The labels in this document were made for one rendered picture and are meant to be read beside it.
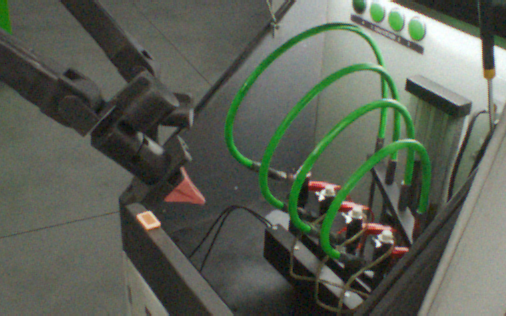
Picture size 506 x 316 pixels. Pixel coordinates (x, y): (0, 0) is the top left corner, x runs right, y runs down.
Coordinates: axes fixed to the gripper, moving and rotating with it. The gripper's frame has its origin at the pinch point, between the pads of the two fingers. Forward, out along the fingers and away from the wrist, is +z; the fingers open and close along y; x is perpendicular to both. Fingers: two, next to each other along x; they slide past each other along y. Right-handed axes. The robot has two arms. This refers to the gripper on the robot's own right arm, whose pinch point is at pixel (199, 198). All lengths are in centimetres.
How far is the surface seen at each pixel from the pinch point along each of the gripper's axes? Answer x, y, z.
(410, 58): 28, 42, 31
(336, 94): 49, 26, 40
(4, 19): 339, -89, 29
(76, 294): 120, -102, 74
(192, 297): 10.2, -20.5, 22.4
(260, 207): 49, -8, 49
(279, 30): 52, 27, 18
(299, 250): 13.0, -0.9, 35.2
